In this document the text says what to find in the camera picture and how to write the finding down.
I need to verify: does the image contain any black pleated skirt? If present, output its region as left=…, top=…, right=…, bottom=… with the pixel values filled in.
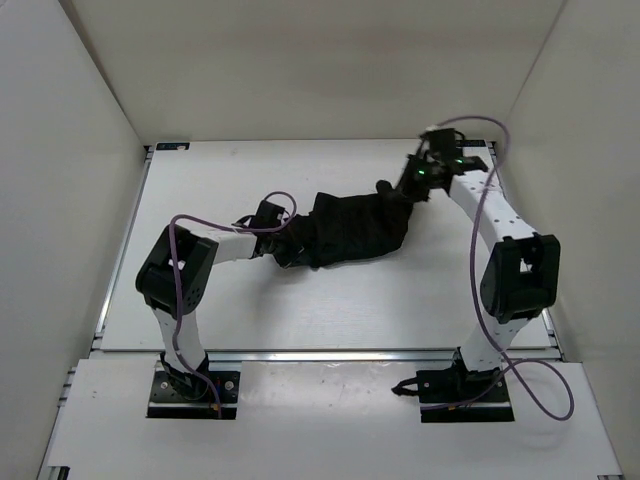
left=277, top=180, right=429, bottom=269

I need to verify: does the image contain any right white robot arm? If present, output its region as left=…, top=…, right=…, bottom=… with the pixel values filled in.
left=396, top=154, right=560, bottom=401

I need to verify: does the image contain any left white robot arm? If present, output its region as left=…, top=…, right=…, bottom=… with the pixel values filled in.
left=135, top=224, right=303, bottom=401

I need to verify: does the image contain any right blue corner label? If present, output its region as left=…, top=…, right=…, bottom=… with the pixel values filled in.
left=456, top=140, right=486, bottom=148

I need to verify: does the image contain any blue corner label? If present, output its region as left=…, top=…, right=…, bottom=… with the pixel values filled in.
left=155, top=142, right=190, bottom=151
left=456, top=140, right=486, bottom=148

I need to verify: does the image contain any left blue corner label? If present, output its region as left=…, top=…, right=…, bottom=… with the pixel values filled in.
left=155, top=142, right=190, bottom=151

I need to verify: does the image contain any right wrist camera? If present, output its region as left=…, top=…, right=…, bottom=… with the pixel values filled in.
left=420, top=128, right=466, bottom=160

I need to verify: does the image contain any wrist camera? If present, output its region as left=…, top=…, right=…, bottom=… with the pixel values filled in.
left=420, top=128, right=466, bottom=160
left=233, top=200, right=286, bottom=234

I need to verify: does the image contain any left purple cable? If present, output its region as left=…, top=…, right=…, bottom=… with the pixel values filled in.
left=168, top=191, right=297, bottom=419

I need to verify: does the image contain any purple cable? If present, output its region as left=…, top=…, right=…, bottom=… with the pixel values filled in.
left=419, top=115, right=575, bottom=422
left=168, top=191, right=297, bottom=419

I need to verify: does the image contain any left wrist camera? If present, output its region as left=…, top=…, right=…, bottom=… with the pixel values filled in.
left=233, top=200, right=286, bottom=234

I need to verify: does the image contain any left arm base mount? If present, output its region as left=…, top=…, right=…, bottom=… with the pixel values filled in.
left=146, top=368, right=241, bottom=420

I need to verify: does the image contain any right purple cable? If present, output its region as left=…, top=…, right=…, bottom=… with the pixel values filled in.
left=419, top=115, right=575, bottom=422

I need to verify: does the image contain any aluminium rail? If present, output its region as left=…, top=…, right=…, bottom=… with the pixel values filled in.
left=89, top=347, right=561, bottom=363

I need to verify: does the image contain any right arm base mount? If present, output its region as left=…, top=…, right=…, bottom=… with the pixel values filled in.
left=391, top=366, right=515, bottom=424

